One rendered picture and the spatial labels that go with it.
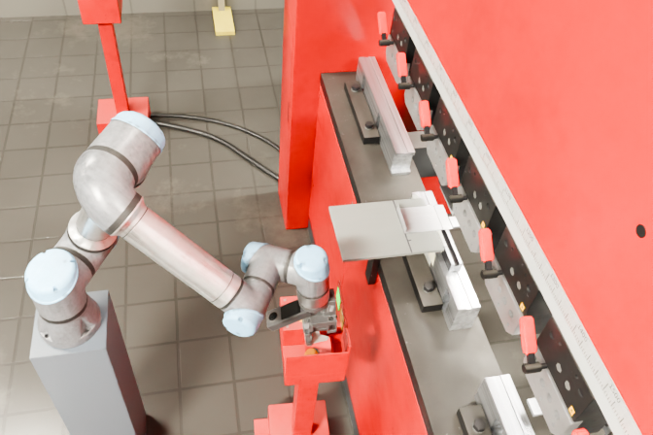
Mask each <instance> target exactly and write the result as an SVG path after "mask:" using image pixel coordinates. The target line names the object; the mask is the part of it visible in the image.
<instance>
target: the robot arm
mask: <svg viewBox="0 0 653 435"><path fill-rule="evenodd" d="M164 146H165V138H164V135H163V133H162V131H161V130H160V129H159V127H158V126H157V125H156V124H155V123H154V122H153V121H152V120H151V119H149V118H148V117H146V116H144V115H142V114H140V113H137V112H132V111H130V112H129V111H123V112H120V113H119V114H117V115H116V116H115V117H113V118H112V119H111V121H110V123H109V124H108V125H107V126H106V127H105V129H104V130H103V131H102V132H101V133H100V134H99V136H98V137H97V138H96V139H95V140H94V141H93V142H92V144H91V145H90V146H89V147H88V148H87V149H86V151H85V152H84V153H83V154H82V155H81V156H80V157H79V159H78V160H77V162H76V165H75V167H74V172H73V184H74V189H75V192H76V195H77V198H78V200H79V202H80V204H81V206H82V208H81V210H80V211H79V212H77V213H75V214H74V215H73V216H72V217H71V219H70V221H69V224H68V226H67V229H66V232H65V233H64V235H63V236H62V238H61V239H60V240H59V241H58V243H57V244H56V245H55V246H54V248H53V249H52V250H47V251H46V252H45V253H42V252H41V253H39V254H38V255H37V256H35V257H34V258H33V259H32V260H31V262H30V263H29V264H28V266H27V268H26V271H25V277H24V278H25V283H26V289H27V292H28V294H29V296H30V297H31V298H32V300H33V302H34V304H35V306H36V309H37V311H38V313H39V315H38V322H37V326H38V331H39V333H40V335H41V337H42V339H43V340H44V342H45V343H47V344H48V345H49V346H51V347H54V348H58V349H70V348H75V347H77V346H79V345H81V344H83V343H85V342H86V341H88V340H89V339H90V338H91V337H92V336H93V335H94V334H95V333H96V332H97V330H98V328H99V326H100V323H101V312H100V309H99V306H98V304H97V303H96V301H95V300H94V299H93V298H91V297H90V296H89V295H87V294H86V286H87V284H88V283H89V281H90V280H91V278H92V277H93V276H94V274H95V273H96V271H97V270H98V268H99V267H100V265H101V264H102V263H103V261H104V260H105V258H106V257H107V256H108V254H109V253H110V251H111V250H112V249H113V248H114V247H115V246H116V244H117V242H118V240H119V238H120V236H121V237H122V238H123V239H124V240H126V241H127V242H128V243H130V244H131V245H132V246H134V247H135V248H137V249H138V250H139V251H141V252H142V253H144V254H145V255H146V256H148V257H149V258H151V259H152V260H153V261H155V262H156V263H157V264H159V265H160V266H162V267H163V268H164V269H166V270H167V271H168V272H170V273H171V274H173V275H174V276H175V277H177V278H178V279H179V280H181V281H182V282H184V283H185V284H187V285H188V286H189V287H191V288H192V289H194V290H195V291H196V292H198V293H199V294H200V295H202V296H203V297H204V298H206V299H207V300H209V301H210V302H211V303H213V304H214V305H215V306H217V307H218V308H220V309H221V310H222V311H224V315H223V325H224V326H225V327H226V329H227V330H228V331H229V332H231V333H233V334H235V335H237V336H241V337H250V336H252V335H254V334H255V333H256V332H257V331H258V328H259V325H260V323H261V322H262V321H263V319H264V315H265V313H266V310H267V308H268V306H269V303H270V301H271V299H272V297H273V294H274V292H275V290H276V287H277V285H278V283H279V282H281V283H285V284H294V285H296V294H297V299H296V300H294V301H292V302H290V303H288V304H285V305H283V306H280V307H278V308H275V309H273V310H271V311H268V312H267V313H266V318H267V328H268V329H270V330H271V331H275V330H277V329H280V328H282V327H285V326H287V325H290V324H292V323H295V322H297V321H300V320H302V328H303V333H304V338H305V345H306V346H308V347H310V346H312V345H313V344H316V343H320V342H323V341H327V340H328V336H325V335H321V334H320V331H327V334H328V333H336V332H337V319H336V318H337V315H336V300H335V295H334V288H329V270H330V267H329V263H328V256H327V253H326V251H325V250H324V249H322V248H321V247H319V246H316V245H310V246H303V247H301V248H300V249H299V250H298V251H293V250H289V249H285V248H281V247H276V246H272V245H270V244H267V243H266V244H265V243H260V242H251V243H249V244H248V245H247V247H246V248H245V249H244V253H243V255H242V259H241V269H242V271H243V272H244V273H245V275H244V277H243V279H241V278H240V277H238V276H237V275H236V274H234V273H233V272H232V271H230V270H229V269H228V268H227V267H225V266H224V265H223V264H221V263H220V262H219V261H218V260H217V259H216V258H214V257H213V256H212V255H210V254H209V253H208V252H206V251H205V250H204V249H202V248H201V247H199V246H198V245H197V244H196V243H194V242H193V241H192V240H190V239H189V238H188V237H186V236H185V235H184V234H183V233H181V232H180V231H179V230H177V229H176V228H175V227H173V226H172V225H171V224H169V223H168V222H167V221H165V220H164V219H163V218H161V217H160V216H159V215H157V214H156V213H155V212H153V211H152V210H151V209H149V208H148V207H147V206H145V204H144V198H143V196H141V195H140V194H139V193H137V192H136V191H135V190H134V188H137V187H138V186H140V185H141V184H142V183H143V181H144V180H145V179H146V177H147V175H148V173H149V171H150V169H151V167H152V165H153V163H154V161H155V159H156V158H157V156H158V155H159V154H161V153H162V149H163V148H164ZM312 334H313V336H312Z"/></svg>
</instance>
